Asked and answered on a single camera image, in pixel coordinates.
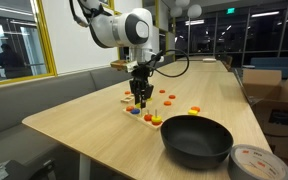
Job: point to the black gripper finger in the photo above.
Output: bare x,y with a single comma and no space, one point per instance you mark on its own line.
143,103
137,100

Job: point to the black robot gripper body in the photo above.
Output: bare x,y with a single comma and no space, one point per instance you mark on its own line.
140,85

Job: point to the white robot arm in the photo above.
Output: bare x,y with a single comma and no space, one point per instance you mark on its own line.
133,30

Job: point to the wooden peg board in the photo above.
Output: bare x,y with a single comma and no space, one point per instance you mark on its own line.
147,119

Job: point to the wooden slotted tray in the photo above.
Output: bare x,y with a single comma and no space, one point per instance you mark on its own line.
127,99

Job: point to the orange disc centre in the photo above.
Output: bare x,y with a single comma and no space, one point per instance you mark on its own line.
167,103

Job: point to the orange disc right middle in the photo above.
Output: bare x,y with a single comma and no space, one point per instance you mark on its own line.
172,96

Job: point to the yellow block near bowl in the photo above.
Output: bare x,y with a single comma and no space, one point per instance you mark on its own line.
193,112

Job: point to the orange disc near bowl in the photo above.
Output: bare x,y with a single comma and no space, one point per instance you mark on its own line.
195,108

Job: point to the black bowl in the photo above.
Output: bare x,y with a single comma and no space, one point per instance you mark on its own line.
196,142

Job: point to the far wooden table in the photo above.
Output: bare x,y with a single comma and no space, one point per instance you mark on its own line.
205,59

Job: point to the cardboard box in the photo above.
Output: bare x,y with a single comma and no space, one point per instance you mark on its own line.
268,98

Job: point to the grey bench seat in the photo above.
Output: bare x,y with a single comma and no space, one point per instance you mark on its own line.
59,126

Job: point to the grey duct tape roll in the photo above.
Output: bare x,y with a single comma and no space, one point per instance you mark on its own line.
247,162

